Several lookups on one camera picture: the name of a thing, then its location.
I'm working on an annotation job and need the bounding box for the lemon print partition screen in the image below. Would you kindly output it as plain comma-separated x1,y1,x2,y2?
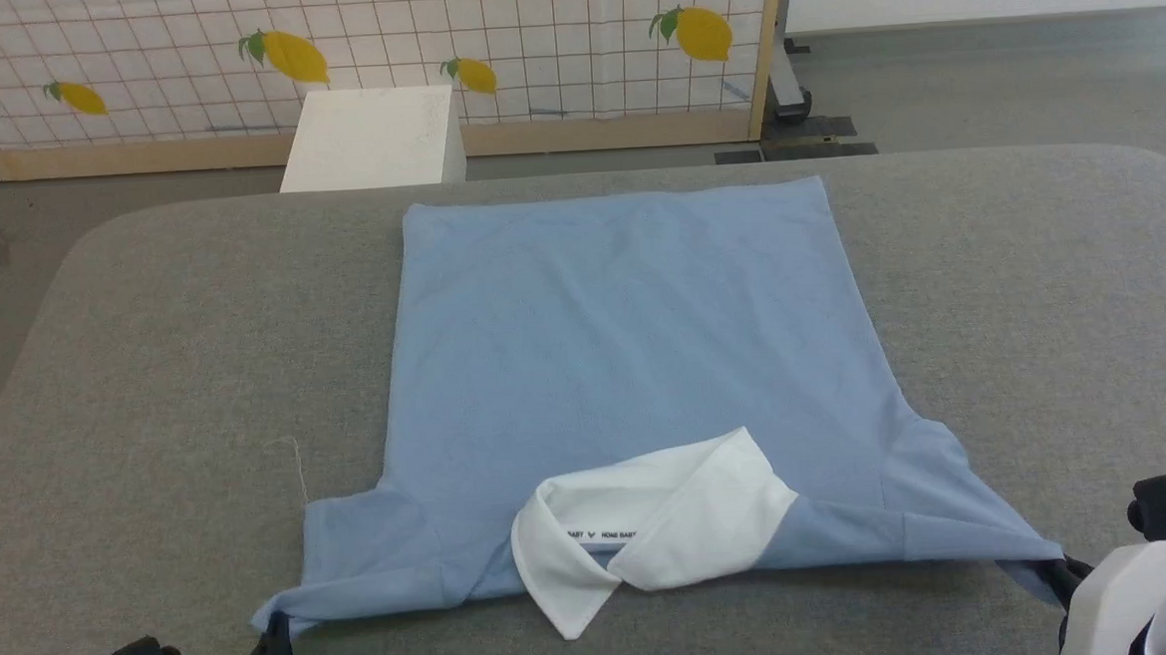
0,0,795,183

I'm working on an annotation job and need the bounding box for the light blue white-collared polo shirt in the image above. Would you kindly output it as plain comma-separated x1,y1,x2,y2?
227,164,1070,655

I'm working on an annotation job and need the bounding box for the white box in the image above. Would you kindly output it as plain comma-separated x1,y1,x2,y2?
274,82,468,194

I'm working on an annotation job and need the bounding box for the black floor plate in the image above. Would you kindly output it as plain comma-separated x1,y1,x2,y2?
712,113,879,165

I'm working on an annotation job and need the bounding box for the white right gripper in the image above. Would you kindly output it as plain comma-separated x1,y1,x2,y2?
1038,539,1166,655

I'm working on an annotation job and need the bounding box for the grey metal stand leg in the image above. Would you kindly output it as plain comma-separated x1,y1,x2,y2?
758,0,816,126

